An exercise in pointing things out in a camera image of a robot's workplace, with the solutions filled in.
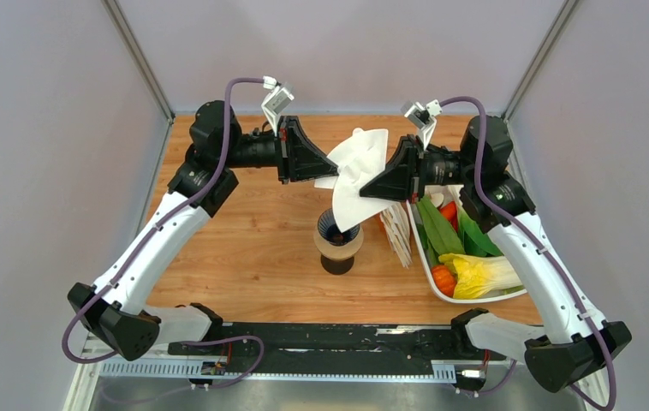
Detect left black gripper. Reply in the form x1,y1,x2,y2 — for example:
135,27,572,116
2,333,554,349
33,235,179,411
220,115,340,184

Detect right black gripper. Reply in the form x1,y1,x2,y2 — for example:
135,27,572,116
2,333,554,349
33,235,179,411
359,134,478,204

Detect white paper coffee filter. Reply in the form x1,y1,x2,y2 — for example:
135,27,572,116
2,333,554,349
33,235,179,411
314,128,394,231

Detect dark blue coffee dripper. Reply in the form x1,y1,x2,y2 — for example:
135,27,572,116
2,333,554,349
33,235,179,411
317,208,360,247

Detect wooden ring dripper holder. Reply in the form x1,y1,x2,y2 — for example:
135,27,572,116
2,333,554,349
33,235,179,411
313,229,365,261

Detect glass carafe red lid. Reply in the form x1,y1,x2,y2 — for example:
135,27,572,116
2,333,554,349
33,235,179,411
320,255,355,275

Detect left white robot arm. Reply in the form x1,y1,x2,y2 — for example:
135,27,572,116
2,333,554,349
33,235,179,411
68,100,337,361

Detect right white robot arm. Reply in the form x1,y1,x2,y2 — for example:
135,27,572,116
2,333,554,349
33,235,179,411
360,116,632,392

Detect white plastic tray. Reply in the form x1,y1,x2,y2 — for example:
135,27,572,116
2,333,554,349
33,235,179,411
407,185,527,304

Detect stack of paper filters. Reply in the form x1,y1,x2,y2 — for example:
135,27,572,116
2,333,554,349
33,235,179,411
378,203,412,269

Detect red pepper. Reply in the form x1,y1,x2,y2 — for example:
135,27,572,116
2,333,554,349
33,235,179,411
439,201,459,233

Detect green leaf vegetable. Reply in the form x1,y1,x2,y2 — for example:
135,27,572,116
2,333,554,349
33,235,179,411
415,199,465,255

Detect green bok choy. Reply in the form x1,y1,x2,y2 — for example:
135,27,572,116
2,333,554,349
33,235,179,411
457,205,503,257

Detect orange tomato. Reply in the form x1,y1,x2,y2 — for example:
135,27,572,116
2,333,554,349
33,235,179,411
431,265,457,298

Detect yellow napa cabbage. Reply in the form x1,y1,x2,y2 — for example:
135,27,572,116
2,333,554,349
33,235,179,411
438,253,524,300

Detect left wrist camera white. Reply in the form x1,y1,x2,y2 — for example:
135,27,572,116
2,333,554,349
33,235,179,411
260,75,295,135

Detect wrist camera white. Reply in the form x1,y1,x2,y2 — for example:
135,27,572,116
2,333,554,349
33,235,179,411
260,75,295,135
402,99,443,149

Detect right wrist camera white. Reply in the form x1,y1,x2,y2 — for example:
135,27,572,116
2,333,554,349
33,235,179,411
402,99,443,149

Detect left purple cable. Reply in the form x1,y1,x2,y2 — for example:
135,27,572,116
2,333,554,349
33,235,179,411
62,77,269,392

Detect purple cable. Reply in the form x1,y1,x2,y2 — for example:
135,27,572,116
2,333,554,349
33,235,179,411
438,95,617,411
62,77,269,392

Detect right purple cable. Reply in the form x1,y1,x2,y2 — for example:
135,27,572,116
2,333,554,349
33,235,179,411
438,95,617,411

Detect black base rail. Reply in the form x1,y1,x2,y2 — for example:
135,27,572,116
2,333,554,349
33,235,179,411
168,322,502,391

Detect aluminium frame post right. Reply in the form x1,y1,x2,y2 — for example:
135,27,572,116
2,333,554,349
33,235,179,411
501,0,581,122

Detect aluminium frame post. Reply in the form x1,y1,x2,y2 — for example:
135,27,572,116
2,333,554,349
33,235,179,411
101,0,176,125
501,0,581,122

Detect aluminium frame post left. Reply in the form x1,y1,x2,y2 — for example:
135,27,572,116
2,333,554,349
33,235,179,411
101,0,176,125

